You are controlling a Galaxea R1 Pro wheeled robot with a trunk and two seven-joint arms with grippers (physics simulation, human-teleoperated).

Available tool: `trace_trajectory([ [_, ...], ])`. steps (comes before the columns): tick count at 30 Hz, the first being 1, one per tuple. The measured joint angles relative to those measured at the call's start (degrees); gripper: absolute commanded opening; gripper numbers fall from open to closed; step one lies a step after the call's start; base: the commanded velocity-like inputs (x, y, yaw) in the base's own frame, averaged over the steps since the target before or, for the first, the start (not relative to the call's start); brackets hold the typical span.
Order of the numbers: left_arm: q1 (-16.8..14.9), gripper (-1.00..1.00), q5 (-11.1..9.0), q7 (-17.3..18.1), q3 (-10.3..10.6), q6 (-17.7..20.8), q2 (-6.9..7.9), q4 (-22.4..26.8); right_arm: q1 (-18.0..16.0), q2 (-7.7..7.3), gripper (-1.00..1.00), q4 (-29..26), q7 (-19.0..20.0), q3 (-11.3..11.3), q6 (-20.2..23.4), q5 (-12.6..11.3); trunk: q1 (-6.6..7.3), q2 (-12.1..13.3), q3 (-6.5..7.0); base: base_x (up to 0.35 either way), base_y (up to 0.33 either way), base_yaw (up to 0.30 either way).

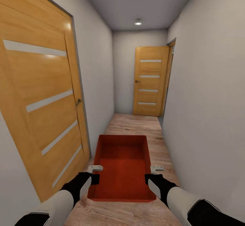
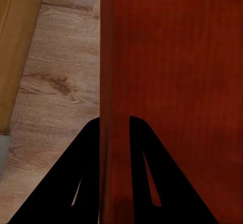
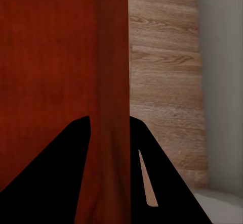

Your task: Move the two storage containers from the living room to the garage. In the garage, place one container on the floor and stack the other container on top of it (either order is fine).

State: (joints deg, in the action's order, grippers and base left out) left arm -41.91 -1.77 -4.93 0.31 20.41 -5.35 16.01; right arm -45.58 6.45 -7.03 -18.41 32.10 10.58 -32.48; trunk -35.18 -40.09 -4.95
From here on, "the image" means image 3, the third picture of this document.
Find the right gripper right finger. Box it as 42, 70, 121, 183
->
130, 116, 213, 224

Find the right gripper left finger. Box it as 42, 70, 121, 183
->
0, 116, 91, 224

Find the storage box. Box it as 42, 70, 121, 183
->
0, 0, 131, 224

